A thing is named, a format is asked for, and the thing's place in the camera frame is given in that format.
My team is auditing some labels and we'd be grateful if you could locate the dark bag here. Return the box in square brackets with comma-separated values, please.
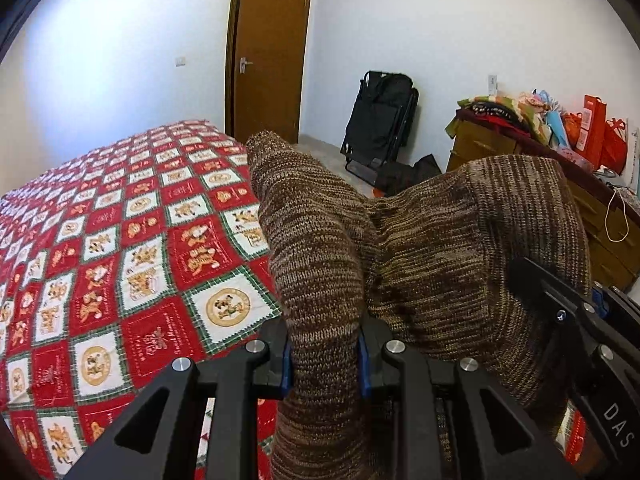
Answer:
[374, 154, 443, 197]

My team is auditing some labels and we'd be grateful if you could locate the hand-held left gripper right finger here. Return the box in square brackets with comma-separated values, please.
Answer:
[357, 320, 577, 480]

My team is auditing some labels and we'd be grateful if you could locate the light blue gift bag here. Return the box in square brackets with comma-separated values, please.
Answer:
[534, 89, 570, 148]

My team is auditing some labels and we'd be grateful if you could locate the orange paper bag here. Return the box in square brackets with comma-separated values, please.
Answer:
[575, 94, 609, 157]

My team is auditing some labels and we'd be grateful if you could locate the brown knit sweater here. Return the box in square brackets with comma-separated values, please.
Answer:
[245, 130, 594, 480]

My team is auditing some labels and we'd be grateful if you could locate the wooden dresser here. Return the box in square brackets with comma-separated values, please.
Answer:
[446, 110, 640, 292]

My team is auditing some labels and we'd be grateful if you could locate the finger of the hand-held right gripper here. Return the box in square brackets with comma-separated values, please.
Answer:
[507, 257, 597, 322]

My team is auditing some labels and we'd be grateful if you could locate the black folding chair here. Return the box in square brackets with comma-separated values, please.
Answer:
[340, 70, 420, 179]

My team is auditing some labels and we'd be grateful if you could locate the pile of folded clothes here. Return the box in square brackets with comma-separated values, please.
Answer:
[446, 92, 551, 146]

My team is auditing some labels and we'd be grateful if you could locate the red checkered printed bed blanket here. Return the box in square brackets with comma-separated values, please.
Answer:
[0, 119, 587, 480]

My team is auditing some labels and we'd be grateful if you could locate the red gift bag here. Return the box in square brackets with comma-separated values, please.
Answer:
[600, 117, 629, 173]

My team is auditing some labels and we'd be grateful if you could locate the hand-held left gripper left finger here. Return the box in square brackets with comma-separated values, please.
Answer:
[64, 317, 294, 480]

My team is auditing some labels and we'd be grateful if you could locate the brown wooden door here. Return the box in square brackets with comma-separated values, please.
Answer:
[224, 0, 313, 147]

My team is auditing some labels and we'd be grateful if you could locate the white cable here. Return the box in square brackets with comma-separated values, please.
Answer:
[604, 186, 635, 244]

